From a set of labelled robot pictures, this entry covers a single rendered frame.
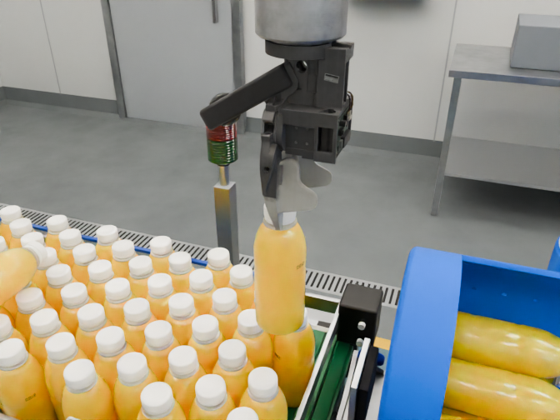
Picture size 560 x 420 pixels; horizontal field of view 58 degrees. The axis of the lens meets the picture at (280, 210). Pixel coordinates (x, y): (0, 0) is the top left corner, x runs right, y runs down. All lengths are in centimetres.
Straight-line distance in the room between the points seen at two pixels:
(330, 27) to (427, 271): 31
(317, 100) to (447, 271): 26
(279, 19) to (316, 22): 3
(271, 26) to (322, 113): 9
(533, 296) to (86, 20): 452
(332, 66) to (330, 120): 5
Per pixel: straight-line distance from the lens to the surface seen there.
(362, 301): 95
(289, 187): 56
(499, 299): 84
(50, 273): 95
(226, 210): 112
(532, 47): 309
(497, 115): 396
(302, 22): 49
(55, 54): 528
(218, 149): 105
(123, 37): 470
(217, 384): 70
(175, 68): 449
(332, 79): 52
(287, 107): 53
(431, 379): 60
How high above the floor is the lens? 160
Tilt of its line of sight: 30 degrees down
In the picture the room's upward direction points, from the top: straight up
